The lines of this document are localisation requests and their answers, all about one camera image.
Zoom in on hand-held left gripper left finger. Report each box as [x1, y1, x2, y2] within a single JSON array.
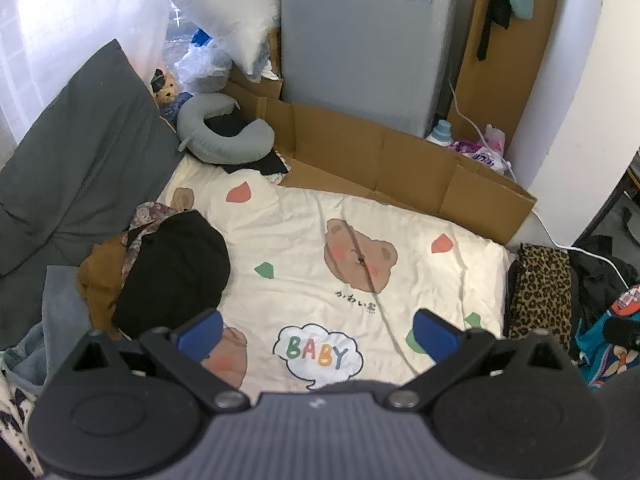
[[70, 308, 251, 415]]

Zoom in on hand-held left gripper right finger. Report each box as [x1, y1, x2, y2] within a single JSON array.
[[386, 308, 572, 414]]

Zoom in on black shorts with bear print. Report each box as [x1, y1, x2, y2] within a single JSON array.
[[111, 201, 232, 342]]

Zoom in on brown garment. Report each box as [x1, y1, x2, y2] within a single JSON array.
[[76, 234, 146, 336]]

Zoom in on leopard print cloth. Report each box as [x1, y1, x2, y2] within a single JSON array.
[[507, 242, 573, 351]]

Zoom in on white bear printed blanket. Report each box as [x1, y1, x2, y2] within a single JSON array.
[[90, 152, 516, 393]]

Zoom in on blue grey cloth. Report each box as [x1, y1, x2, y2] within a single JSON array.
[[5, 266, 96, 396]]

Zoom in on teal printed garment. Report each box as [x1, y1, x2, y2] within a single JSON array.
[[575, 284, 640, 391]]

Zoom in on black bag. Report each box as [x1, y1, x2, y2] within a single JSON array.
[[570, 235, 640, 306]]

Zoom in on folded cardboard sheet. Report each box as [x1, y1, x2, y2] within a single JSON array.
[[220, 67, 538, 246]]

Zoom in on purple white packet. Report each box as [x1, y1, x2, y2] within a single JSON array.
[[450, 140, 513, 175]]

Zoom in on grey neck pillow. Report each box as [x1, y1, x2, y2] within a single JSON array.
[[177, 92, 275, 165]]

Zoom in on white dark patterned cloth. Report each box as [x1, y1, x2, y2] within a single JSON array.
[[0, 355, 46, 476]]

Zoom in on pink bottle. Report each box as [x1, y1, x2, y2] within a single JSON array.
[[484, 124, 507, 153]]

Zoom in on dark grey pillow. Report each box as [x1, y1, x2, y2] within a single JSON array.
[[0, 39, 186, 351]]

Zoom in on brown teddy bear toy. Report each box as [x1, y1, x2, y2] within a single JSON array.
[[150, 69, 193, 121]]

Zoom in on clear plastic bags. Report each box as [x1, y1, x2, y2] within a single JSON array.
[[172, 42, 233, 96]]

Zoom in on grey wrapped mattress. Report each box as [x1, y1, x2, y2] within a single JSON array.
[[280, 0, 463, 138]]

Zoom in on white plastic bags pile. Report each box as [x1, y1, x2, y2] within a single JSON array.
[[167, 0, 283, 83]]

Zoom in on black hanging garment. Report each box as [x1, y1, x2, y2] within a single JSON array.
[[476, 0, 513, 63]]

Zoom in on white sheer curtain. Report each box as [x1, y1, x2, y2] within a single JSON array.
[[0, 0, 171, 146]]

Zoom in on thin dark cable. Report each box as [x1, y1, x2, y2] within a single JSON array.
[[344, 224, 418, 376]]

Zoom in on white cable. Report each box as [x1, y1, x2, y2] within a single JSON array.
[[447, 72, 636, 291]]

